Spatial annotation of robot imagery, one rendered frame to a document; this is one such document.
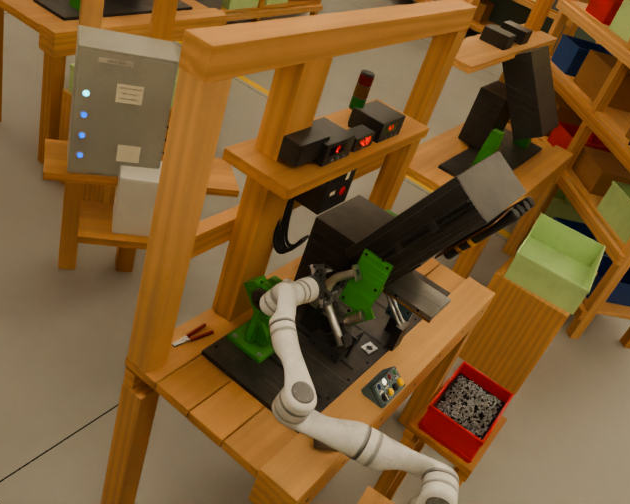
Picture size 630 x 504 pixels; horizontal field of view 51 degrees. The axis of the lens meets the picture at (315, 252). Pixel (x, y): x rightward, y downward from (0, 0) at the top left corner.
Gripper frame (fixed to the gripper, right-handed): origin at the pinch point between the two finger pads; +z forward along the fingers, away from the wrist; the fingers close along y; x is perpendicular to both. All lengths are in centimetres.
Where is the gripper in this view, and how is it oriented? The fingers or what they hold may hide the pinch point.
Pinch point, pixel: (330, 281)
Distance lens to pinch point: 210.5
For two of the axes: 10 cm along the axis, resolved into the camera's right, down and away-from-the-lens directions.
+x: -8.4, 2.1, 5.0
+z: 4.8, -1.2, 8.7
